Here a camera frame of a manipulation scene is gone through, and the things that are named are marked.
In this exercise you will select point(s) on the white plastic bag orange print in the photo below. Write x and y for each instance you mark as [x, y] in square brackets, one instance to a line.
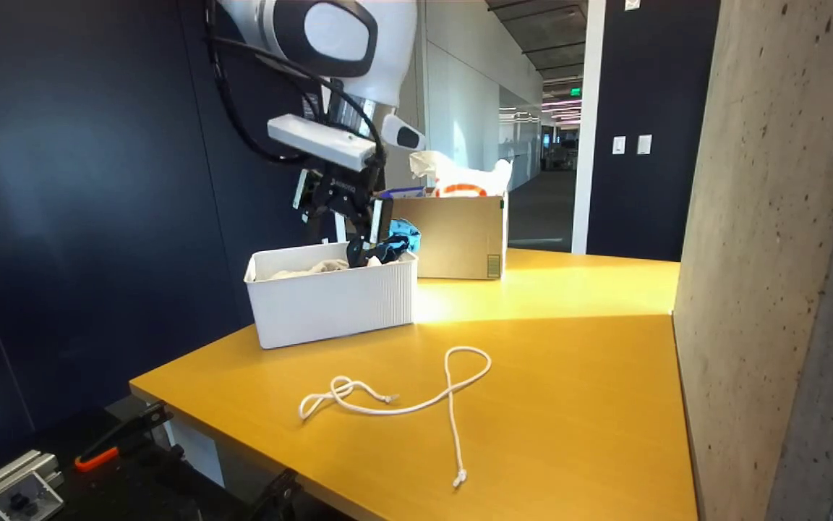
[434, 172]

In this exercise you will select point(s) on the aluminium profile rail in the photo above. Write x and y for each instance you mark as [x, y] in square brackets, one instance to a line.
[0, 486]

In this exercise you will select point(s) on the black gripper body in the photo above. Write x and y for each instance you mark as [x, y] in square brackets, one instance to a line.
[344, 188]

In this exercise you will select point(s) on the white wall switch plate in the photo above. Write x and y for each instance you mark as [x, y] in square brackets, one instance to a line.
[644, 144]
[616, 144]

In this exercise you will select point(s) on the beige cloth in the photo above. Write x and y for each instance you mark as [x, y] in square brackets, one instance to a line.
[317, 270]

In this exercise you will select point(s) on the white plastic storage bin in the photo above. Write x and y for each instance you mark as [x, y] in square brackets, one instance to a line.
[331, 304]

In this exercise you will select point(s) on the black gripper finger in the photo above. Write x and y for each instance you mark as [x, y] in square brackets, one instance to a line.
[359, 221]
[302, 192]

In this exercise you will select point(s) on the dark teal cloth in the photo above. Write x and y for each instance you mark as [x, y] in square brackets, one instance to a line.
[405, 234]

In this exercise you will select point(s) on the green exit sign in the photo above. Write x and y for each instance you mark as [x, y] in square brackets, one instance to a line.
[573, 91]

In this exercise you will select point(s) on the brown cardboard box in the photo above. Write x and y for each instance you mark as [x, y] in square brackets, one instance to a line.
[456, 241]

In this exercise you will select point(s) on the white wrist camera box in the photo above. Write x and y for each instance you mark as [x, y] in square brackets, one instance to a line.
[320, 143]

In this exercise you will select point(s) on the blue box inside carton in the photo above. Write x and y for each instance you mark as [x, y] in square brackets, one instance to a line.
[404, 192]

